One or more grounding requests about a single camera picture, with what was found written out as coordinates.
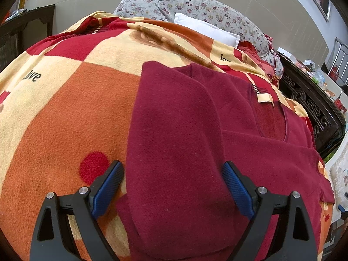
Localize maroon fleece sweater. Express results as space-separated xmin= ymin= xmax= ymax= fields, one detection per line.
xmin=115 ymin=62 xmax=335 ymax=261

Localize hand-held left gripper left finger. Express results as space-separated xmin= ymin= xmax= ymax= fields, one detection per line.
xmin=30 ymin=160 xmax=125 ymax=261

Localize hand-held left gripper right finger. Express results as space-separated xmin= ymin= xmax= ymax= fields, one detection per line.
xmin=221 ymin=161 xmax=317 ymax=261

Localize white pillow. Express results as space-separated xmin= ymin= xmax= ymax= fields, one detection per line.
xmin=174 ymin=13 xmax=241 ymax=47

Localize red patterned cloth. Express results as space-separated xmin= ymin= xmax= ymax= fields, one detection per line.
xmin=236 ymin=34 xmax=280 ymax=82

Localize dark wooden cabinet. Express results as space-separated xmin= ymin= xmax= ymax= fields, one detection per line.
xmin=0 ymin=5 xmax=56 ymax=72

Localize floral grey pillows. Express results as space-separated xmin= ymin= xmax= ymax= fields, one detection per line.
xmin=114 ymin=0 xmax=284 ymax=82

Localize dark carved wooden headboard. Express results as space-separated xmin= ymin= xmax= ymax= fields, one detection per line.
xmin=277 ymin=53 xmax=347 ymax=159

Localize red orange checked blanket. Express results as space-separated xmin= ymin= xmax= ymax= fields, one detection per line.
xmin=0 ymin=11 xmax=335 ymax=261

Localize beige patterned cloth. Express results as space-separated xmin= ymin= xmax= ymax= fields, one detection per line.
xmin=328 ymin=152 xmax=348 ymax=199

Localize metal rack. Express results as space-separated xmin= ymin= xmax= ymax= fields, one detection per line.
xmin=328 ymin=37 xmax=348 ymax=85

